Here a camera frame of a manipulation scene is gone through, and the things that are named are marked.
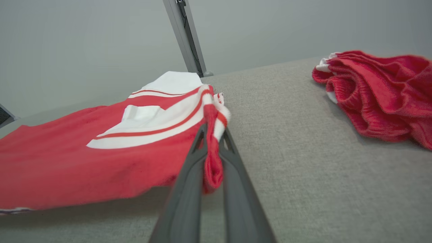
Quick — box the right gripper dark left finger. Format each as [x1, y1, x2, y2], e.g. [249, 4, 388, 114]
[148, 124, 208, 243]

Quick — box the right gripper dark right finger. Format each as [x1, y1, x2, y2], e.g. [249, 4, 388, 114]
[219, 128, 278, 243]

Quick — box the red white striped shirt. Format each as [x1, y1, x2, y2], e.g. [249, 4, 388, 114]
[0, 71, 232, 215]

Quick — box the red garment with white trim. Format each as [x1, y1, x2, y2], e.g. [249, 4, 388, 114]
[312, 50, 432, 151]

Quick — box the grey fabric sofa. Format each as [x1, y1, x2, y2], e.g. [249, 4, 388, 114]
[0, 56, 432, 243]

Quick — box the grey metal partition post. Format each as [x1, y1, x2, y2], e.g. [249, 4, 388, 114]
[163, 0, 208, 78]

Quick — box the dark grey wall skirting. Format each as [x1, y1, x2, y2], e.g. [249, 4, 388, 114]
[0, 104, 17, 129]

